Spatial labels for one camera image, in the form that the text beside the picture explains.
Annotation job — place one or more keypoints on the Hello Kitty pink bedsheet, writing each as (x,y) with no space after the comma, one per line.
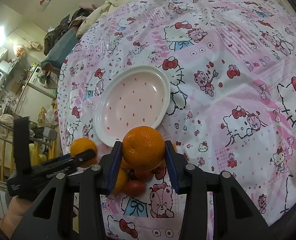
(229,64)

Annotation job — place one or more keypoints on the small mandarin orange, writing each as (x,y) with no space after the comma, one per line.
(82,144)

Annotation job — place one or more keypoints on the left hand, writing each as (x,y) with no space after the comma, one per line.
(16,210)

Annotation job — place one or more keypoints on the yellow wooden rail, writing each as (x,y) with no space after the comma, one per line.
(40,149)

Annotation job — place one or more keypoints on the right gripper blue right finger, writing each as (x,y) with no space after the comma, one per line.
(175,164)

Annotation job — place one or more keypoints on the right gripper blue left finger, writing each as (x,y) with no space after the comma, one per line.
(110,164)

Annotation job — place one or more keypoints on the red cherry tomato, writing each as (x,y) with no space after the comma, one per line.
(134,188)

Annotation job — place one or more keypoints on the teal blue pillow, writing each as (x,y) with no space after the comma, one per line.
(60,51)

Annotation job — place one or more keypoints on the pink white strawberry plate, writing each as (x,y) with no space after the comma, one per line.
(139,96)

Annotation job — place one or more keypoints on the dark clothes pile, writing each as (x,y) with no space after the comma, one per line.
(53,36)

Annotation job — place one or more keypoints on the large orange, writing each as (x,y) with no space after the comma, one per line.
(121,181)
(143,148)

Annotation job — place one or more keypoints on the white washing machine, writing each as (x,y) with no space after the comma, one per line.
(37,81)

